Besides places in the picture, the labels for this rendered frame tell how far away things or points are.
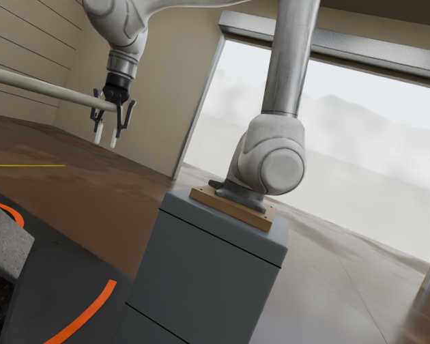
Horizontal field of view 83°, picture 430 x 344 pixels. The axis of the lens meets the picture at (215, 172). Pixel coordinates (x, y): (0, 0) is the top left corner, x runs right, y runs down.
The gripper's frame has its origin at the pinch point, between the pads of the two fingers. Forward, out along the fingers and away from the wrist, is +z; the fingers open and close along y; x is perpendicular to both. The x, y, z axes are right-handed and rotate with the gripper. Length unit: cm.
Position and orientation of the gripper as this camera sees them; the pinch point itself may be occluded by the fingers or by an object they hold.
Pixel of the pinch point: (106, 136)
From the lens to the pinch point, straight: 90.5
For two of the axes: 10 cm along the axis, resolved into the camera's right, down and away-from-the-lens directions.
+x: 1.4, 1.8, -9.7
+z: -2.8, 9.5, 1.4
